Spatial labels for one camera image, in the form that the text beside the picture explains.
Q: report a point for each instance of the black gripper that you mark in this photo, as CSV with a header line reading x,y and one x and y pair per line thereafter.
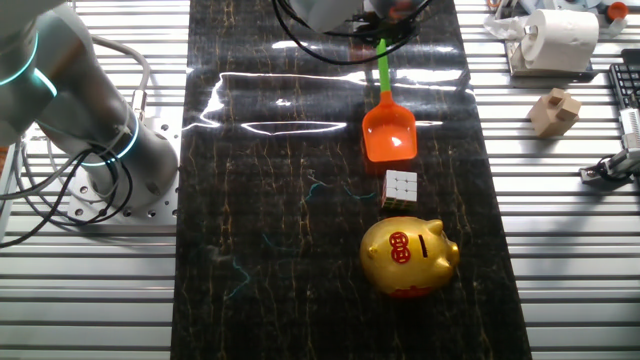
x,y
395,32

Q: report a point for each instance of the white faced puzzle cube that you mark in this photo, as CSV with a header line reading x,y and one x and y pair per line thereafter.
x,y
400,187

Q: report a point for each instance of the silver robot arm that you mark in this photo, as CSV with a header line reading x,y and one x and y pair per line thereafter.
x,y
100,125

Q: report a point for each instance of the crumpled white tissue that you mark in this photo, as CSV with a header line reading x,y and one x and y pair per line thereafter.
x,y
502,26

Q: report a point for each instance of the dark paper roll tray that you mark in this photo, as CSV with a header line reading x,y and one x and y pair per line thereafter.
x,y
550,76

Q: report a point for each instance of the white toilet paper roll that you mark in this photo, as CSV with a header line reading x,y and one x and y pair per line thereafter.
x,y
562,40

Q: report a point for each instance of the wooden interlocking block puzzle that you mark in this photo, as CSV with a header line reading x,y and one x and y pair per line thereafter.
x,y
554,114

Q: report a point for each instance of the orange capped small bottle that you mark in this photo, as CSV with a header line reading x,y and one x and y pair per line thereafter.
x,y
618,11

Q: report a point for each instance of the black computer keyboard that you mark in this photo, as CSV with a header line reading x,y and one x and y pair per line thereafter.
x,y
626,80

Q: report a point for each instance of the golden piggy bank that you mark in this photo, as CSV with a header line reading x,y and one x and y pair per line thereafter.
x,y
400,270

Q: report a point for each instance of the black marble pattern mat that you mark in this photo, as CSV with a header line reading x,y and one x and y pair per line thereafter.
x,y
275,250

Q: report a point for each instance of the silver depth camera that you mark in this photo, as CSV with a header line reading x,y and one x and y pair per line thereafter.
x,y
631,130

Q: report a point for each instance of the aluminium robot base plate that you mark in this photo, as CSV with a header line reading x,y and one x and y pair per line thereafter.
x,y
160,210

